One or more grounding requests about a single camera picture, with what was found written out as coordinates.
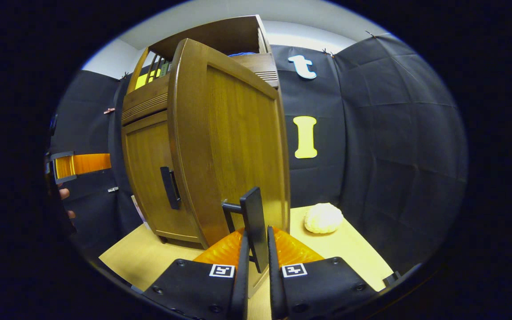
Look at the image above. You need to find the wooden shoe cabinet door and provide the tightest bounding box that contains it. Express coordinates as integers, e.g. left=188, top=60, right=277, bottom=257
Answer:
left=167, top=38, right=291, bottom=298
left=122, top=110, right=203, bottom=244

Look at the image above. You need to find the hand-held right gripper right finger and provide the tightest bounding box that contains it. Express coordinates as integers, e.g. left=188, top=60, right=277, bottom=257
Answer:
left=267, top=226, right=379, bottom=320

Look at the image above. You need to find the wooden double-door shoe cabinet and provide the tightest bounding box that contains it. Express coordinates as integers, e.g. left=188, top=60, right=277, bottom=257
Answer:
left=120, top=15, right=280, bottom=245

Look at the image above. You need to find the cream bumpy round object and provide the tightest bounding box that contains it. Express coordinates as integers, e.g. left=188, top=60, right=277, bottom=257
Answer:
left=304, top=203, right=344, bottom=234

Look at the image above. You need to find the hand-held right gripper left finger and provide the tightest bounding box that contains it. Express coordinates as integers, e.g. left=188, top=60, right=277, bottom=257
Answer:
left=143, top=228, right=251, bottom=320

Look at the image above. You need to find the black backdrop cloth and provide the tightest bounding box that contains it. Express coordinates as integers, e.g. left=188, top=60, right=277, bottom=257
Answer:
left=48, top=33, right=469, bottom=272

